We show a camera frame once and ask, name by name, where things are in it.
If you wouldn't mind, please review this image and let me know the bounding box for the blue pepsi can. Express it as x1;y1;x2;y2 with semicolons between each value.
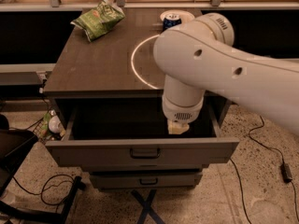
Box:
163;13;181;31

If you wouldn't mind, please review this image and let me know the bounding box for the black chair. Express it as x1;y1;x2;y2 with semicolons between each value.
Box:
0;115;85;224

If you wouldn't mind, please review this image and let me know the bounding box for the grey drawer cabinet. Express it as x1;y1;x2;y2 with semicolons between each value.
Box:
43;7;240;190

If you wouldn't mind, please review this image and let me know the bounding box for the black power adapter cable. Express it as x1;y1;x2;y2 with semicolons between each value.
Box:
248;115;299;222

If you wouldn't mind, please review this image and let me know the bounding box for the white bowl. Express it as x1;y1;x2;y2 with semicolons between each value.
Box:
160;9;194;23

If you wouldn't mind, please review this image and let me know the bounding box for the grey top drawer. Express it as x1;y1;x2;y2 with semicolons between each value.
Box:
46;102;239;168

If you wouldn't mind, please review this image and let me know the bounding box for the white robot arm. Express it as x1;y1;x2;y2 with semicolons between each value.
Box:
153;13;299;134

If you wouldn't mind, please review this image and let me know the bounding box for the grey drawer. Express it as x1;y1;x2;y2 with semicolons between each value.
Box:
46;102;239;168
90;171;203;189
82;163;209;173

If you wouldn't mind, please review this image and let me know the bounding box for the grey bottom drawer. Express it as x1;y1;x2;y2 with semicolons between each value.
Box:
90;171;203;189

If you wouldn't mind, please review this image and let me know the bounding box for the white light bulb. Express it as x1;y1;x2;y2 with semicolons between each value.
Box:
48;116;62;133

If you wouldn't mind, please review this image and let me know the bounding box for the wire basket with items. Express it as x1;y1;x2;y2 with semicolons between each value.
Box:
34;109;65;144

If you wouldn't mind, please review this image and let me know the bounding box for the grey middle drawer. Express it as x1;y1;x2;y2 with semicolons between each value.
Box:
82;163;209;173

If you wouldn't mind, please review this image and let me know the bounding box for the black looped cable left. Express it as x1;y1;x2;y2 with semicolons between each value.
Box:
11;174;77;207

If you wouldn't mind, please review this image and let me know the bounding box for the green chip bag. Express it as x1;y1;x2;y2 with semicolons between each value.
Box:
71;0;125;42

